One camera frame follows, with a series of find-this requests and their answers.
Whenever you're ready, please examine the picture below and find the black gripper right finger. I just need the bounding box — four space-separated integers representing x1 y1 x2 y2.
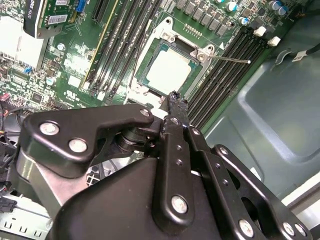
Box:
179 98 315 240

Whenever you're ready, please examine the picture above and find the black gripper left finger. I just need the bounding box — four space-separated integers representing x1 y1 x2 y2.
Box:
18 91 196 236

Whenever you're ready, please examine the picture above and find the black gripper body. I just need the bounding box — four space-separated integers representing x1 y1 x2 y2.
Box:
49 157 226 240

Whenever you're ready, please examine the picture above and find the metal socket cover frame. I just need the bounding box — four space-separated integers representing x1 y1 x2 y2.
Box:
128 19 216 105

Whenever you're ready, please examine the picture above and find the thin metal locking lever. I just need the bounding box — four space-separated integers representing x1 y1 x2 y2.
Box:
128 19 151 88
208 54 252 65

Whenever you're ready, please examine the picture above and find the silver cpu chip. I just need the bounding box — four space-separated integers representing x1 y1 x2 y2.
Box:
138 41 202 97

